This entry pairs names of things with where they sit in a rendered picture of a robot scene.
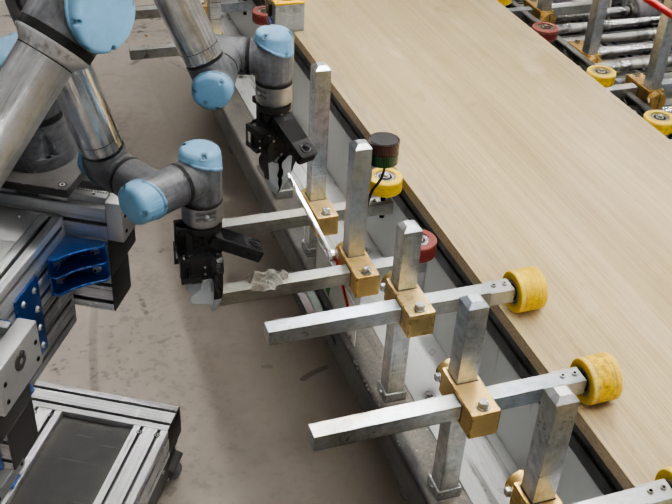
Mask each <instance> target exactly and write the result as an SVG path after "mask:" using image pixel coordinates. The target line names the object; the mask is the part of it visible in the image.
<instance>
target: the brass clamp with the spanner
mask: <svg viewBox="0 0 672 504"><path fill-rule="evenodd" d="M335 249H336V250H337V252H338V263H339V265H344V264H346V266H347V267H348V269H349V271H350V284H348V286H349V287H350V289H351V291H352V293H353V294H354V296H355V298H359V297H365V296H370V295H376V294H378V292H379V281H380V274H379V272H378V271H377V269H376V267H375V266H374V264H373V263H372V261H371V259H370V258H369V256H368V255H367V253H366V251H364V255H359V256H353V257H348V256H347V254H346V253H345V251H344V249H343V241H341V242H340V243H339V244H338V245H337V246H336V248H335ZM364 265H368V266H369V267H371V274H370V275H363V274H361V270H362V267H363V266H364Z"/></svg>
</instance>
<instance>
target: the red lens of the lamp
mask: <svg viewBox="0 0 672 504"><path fill-rule="evenodd" d="M373 134H374V133H373ZM373 134H371V135H370V136H369V144H370V146H371V147H372V149H373V150H372V154H373V155H376V156H379V157H391V156H395V155H396V154H398V152H399V147H400V138H399V137H398V136H397V135H396V136H397V137H398V140H399V142H398V143H397V144H396V145H393V146H380V145H376V144H374V143H372V142H371V140H370V137H371V136H372V135H373Z"/></svg>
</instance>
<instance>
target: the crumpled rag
mask: <svg viewBox="0 0 672 504"><path fill-rule="evenodd" d="M288 278H289V276H288V272H287V271H285V270H284V269H281V270H275V269H267V270H266V271H265V272H259V271H253V272H252V273H248V274H247V275H246V278H245V279H244V281H245V283H249V284H252V285H253V286H252V287H251V291H260V292H265V291H266V290H272V289H273V290H275V288H276V286H278V285H281V284H282V283H283V282H284V281H285V280H286V279H288ZM284 283H285V282H284ZM284 283H283V284H284Z"/></svg>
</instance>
